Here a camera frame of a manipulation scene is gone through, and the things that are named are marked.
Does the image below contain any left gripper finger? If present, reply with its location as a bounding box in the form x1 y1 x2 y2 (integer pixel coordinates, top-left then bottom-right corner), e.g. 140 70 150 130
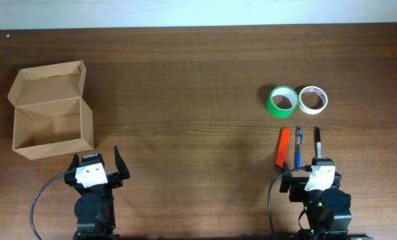
67 154 80 171
114 145 130 180

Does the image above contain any orange utility knife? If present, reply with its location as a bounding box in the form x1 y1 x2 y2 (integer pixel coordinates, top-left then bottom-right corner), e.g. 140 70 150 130
275 127 290 172

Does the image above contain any blue ballpoint pen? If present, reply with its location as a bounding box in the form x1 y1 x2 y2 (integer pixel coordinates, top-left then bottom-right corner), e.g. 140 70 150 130
295 127 302 169

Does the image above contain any black and white marker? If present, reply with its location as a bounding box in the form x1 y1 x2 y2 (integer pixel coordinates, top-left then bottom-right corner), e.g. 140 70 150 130
314 127 322 158

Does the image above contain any brown cardboard box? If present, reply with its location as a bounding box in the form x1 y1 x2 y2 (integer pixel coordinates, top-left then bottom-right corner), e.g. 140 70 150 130
7 61 94 160

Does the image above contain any green tape roll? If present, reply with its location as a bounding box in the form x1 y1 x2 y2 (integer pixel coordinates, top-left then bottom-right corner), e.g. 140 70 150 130
266 85 299 118

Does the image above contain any white masking tape roll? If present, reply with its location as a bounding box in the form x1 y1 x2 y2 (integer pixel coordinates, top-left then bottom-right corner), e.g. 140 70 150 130
298 86 328 115

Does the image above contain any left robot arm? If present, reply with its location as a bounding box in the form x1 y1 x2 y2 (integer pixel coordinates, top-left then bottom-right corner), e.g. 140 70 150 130
64 147 130 240

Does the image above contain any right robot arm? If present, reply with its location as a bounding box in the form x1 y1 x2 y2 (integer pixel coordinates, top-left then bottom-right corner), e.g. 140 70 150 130
280 157 371 240

